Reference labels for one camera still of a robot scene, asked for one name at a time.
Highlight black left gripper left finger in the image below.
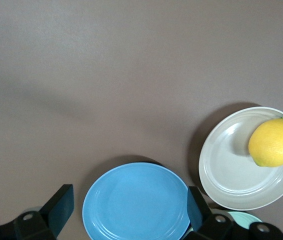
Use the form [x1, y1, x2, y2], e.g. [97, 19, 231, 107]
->
[13, 184, 75, 240]

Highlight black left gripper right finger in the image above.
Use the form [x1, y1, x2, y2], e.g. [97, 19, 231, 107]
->
[185, 186, 235, 240]

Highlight yellow lemon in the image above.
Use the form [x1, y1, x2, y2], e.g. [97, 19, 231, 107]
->
[248, 117, 283, 168]

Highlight light green plate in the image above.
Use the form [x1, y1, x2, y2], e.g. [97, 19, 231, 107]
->
[187, 210, 264, 233]

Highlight beige plate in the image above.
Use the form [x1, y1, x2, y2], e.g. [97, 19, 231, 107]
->
[198, 106, 283, 211]

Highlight blue plate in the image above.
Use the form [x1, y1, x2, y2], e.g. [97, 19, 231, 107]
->
[82, 162, 192, 240]

